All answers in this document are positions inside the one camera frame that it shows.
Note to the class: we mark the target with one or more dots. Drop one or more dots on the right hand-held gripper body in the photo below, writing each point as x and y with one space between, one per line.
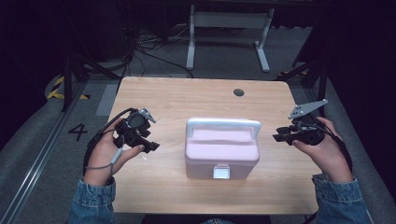
306 132

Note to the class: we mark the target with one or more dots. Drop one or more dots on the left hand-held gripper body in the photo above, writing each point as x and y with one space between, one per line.
134 124

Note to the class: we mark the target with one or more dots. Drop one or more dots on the person's left hand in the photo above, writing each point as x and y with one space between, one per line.
102 158

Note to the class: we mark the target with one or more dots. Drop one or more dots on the person's right hand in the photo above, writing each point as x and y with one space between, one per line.
327 155

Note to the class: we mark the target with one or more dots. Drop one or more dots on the dark round table grommet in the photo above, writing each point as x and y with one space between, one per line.
238 92

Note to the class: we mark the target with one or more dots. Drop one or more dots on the black tripod stand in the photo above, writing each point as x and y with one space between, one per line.
69 81
313 70

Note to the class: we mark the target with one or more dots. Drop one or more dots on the person's denim lap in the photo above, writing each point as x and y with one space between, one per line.
218 221

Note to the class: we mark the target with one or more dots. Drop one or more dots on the metal floor rail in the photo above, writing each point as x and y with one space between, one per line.
37 158

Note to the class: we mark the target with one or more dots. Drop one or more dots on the white metal table frame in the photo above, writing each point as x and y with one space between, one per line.
230 20

